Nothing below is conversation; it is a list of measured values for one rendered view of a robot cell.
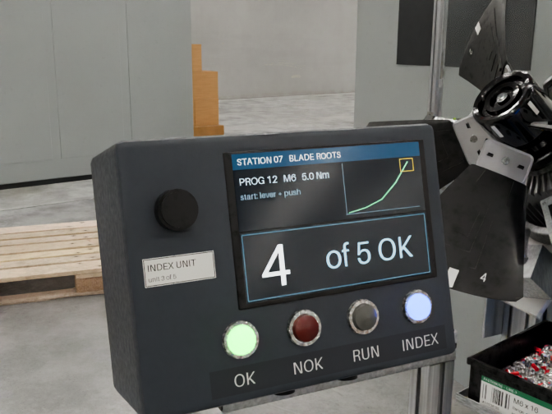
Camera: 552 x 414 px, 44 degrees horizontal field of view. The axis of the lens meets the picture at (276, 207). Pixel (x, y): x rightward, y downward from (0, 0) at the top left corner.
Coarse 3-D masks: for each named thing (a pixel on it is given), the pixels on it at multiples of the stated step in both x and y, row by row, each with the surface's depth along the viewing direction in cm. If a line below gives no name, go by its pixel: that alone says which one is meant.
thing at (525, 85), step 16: (496, 80) 124; (512, 80) 122; (528, 80) 117; (480, 96) 125; (496, 96) 123; (512, 96) 118; (528, 96) 116; (544, 96) 118; (480, 112) 123; (496, 112) 119; (512, 112) 116; (528, 112) 116; (544, 112) 118; (512, 128) 118; (528, 128) 118; (512, 144) 121; (528, 144) 122; (544, 144) 121; (544, 160) 121
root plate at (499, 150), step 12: (492, 144) 121; (480, 156) 120; (504, 156) 120; (516, 156) 120; (528, 156) 120; (492, 168) 120; (504, 168) 120; (516, 168) 120; (528, 168) 119; (516, 180) 119
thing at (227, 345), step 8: (240, 320) 48; (232, 328) 48; (240, 328) 47; (248, 328) 48; (224, 336) 47; (232, 336) 47; (240, 336) 47; (248, 336) 47; (256, 336) 48; (224, 344) 47; (232, 344) 47; (240, 344) 47; (248, 344) 47; (256, 344) 48; (232, 352) 47; (240, 352) 47; (248, 352) 48
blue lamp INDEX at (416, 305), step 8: (408, 296) 54; (416, 296) 53; (424, 296) 54; (408, 304) 53; (416, 304) 53; (424, 304) 53; (408, 312) 53; (416, 312) 53; (424, 312) 53; (408, 320) 54; (416, 320) 54; (424, 320) 54
